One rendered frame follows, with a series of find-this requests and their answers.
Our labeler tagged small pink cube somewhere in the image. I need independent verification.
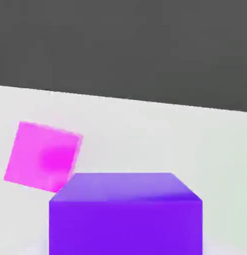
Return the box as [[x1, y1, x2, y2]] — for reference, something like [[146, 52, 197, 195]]
[[3, 121, 84, 193]]

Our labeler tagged small purple cube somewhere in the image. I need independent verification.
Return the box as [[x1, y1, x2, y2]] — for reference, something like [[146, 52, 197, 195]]
[[48, 172, 203, 255]]

